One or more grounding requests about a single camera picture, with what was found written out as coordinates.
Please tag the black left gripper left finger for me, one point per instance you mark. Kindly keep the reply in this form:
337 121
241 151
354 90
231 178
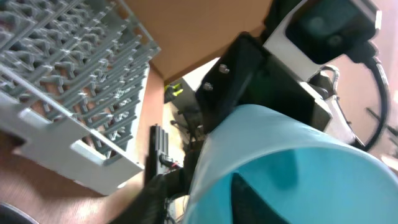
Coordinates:
148 207

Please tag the light blue cup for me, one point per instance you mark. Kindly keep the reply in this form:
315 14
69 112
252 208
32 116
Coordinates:
305 175

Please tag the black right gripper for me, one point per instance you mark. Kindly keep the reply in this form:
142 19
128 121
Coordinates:
247 74

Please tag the grey dishwasher rack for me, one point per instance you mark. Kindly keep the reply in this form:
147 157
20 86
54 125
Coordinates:
73 79

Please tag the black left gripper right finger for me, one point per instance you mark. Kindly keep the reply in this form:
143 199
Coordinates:
248 207

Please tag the round black serving tray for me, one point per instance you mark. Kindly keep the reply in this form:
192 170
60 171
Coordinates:
12 215

